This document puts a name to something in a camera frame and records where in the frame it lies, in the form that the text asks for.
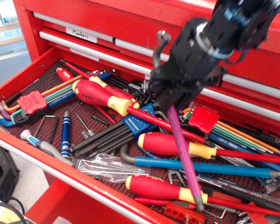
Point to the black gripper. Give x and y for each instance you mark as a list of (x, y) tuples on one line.
[(193, 63)]

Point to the violet Allen key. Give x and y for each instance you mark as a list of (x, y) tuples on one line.
[(177, 131)]

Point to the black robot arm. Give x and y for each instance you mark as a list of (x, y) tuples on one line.
[(248, 24)]

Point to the right rainbow hex key set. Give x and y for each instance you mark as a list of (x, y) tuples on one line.
[(207, 123)]

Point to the rainbow hex key set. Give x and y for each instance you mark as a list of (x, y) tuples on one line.
[(207, 123), (34, 105)]

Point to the black torx key set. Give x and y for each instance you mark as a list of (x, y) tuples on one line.
[(133, 88)]

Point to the blue Allen key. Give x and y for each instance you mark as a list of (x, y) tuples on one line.
[(199, 167)]

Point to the small black hex key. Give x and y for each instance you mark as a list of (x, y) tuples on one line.
[(54, 126)]

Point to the left rainbow hex key set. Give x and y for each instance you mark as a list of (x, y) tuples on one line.
[(34, 105)]

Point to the middle red yellow screwdriver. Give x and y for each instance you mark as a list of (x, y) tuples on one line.
[(165, 144)]

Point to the black hex set blue holder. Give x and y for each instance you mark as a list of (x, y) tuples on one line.
[(129, 128)]

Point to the silver cabinet lock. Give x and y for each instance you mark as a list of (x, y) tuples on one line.
[(163, 35)]

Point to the large red yellow screwdriver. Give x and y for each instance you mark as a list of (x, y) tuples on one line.
[(92, 93)]

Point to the lower red yellow screwdriver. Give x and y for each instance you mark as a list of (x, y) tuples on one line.
[(156, 188)]

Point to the red tool chest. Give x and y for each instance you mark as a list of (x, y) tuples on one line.
[(94, 34)]

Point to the clear plastic bag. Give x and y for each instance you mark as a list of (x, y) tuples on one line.
[(110, 168)]

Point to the small red black screwdriver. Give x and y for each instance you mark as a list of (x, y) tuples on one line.
[(164, 202)]

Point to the slim red yellow screwdriver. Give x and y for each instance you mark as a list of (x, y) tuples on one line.
[(65, 75)]

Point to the red bit holder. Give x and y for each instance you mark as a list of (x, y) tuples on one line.
[(183, 214)]

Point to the grey blue precision screwdriver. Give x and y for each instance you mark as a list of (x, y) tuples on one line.
[(44, 146)]

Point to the black box on floor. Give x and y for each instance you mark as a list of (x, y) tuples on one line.
[(9, 175)]

